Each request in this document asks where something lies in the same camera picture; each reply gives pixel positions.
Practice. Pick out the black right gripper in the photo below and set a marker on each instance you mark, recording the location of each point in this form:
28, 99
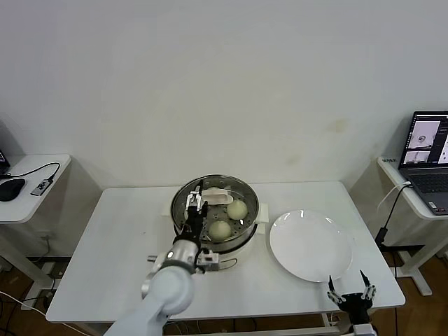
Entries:
357, 306

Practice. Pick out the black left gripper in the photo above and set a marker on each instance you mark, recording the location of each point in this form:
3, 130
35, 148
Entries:
195, 224

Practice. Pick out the white steamed baozi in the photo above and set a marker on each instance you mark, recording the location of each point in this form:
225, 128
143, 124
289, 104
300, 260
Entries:
237, 210
220, 230

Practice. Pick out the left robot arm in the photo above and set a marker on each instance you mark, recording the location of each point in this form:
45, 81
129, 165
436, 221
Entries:
168, 290

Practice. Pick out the perforated steel steamer basket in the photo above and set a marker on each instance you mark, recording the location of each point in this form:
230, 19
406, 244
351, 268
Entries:
263, 210

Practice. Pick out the white round plate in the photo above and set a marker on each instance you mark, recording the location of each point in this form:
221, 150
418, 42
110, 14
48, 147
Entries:
308, 245

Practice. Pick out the cream electric cooker pot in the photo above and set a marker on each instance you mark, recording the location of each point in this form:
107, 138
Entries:
241, 253

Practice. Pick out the white side table with laptop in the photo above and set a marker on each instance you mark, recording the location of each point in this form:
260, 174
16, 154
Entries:
390, 171

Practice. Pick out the grey open laptop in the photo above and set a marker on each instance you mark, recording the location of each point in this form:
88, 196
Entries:
427, 182

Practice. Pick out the grey usb hub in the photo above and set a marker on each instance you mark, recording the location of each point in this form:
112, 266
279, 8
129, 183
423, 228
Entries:
39, 188

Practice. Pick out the white side table with mouse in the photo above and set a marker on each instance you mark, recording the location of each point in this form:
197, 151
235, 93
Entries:
21, 210

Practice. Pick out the black computer mouse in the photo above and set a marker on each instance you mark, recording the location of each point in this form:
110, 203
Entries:
10, 189

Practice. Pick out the dark laptop with pink screen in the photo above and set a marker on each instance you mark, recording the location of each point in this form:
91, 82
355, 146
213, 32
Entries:
3, 159

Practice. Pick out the white main table frame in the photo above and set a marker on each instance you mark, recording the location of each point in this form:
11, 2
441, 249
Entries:
330, 319

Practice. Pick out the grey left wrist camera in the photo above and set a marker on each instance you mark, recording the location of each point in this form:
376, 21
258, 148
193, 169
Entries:
210, 260

